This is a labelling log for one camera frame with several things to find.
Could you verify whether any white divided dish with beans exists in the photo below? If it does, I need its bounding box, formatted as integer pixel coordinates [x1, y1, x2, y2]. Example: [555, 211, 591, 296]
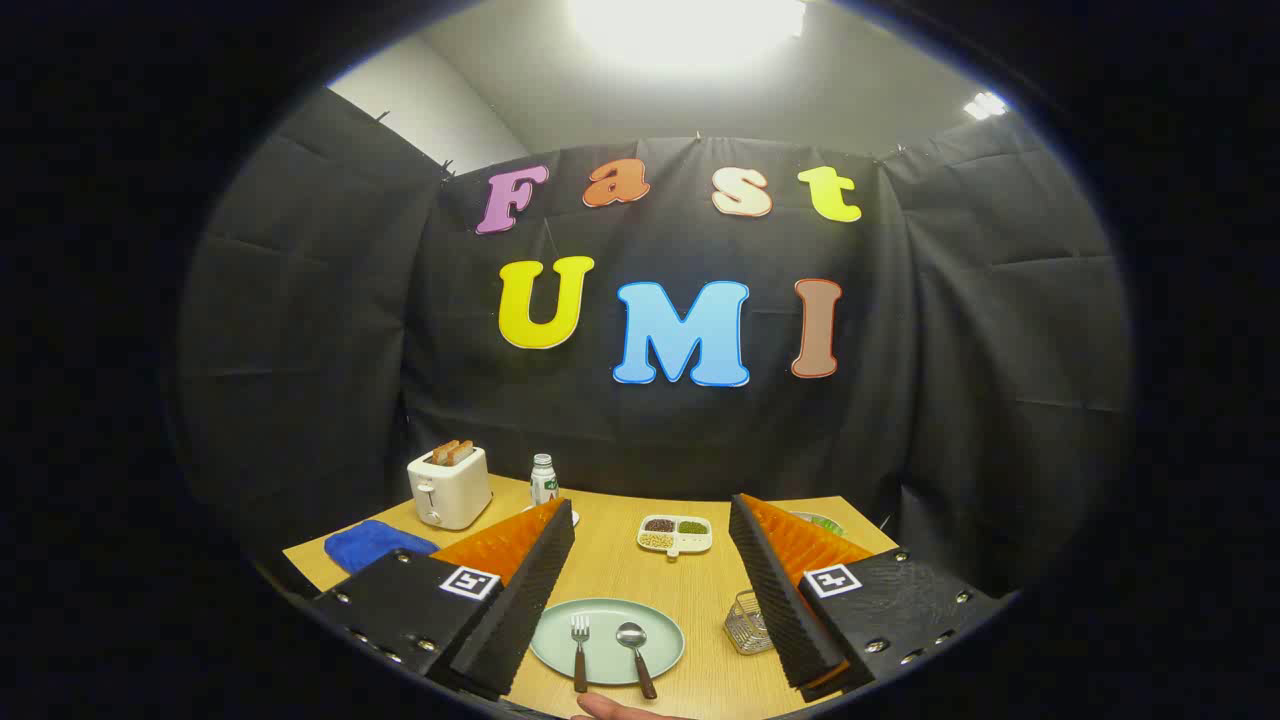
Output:
[637, 514, 714, 561]

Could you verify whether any blue folded towel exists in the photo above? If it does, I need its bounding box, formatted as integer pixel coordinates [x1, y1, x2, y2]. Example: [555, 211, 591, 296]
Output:
[323, 519, 441, 575]

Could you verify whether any spoon with wooden handle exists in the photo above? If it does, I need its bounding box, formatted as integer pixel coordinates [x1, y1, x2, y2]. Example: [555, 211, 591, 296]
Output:
[615, 621, 659, 700]

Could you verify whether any pale green round plate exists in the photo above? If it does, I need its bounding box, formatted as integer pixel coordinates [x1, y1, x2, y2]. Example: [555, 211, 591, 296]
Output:
[530, 598, 687, 687]

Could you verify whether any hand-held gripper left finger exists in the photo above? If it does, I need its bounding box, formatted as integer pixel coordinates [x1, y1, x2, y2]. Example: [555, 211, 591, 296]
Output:
[312, 497, 578, 701]

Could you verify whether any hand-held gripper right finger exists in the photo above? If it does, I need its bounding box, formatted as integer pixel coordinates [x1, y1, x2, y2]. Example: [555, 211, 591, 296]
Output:
[728, 493, 1006, 703]

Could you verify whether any large ceiling light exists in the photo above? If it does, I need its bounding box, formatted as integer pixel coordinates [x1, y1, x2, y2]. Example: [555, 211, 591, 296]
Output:
[565, 0, 809, 76]

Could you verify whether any metal wire basket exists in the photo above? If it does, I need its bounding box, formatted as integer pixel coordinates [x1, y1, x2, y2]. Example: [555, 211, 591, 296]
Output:
[724, 590, 776, 656]

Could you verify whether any white toaster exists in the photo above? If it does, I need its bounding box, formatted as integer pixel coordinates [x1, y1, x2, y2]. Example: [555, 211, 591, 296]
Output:
[407, 445, 493, 531]

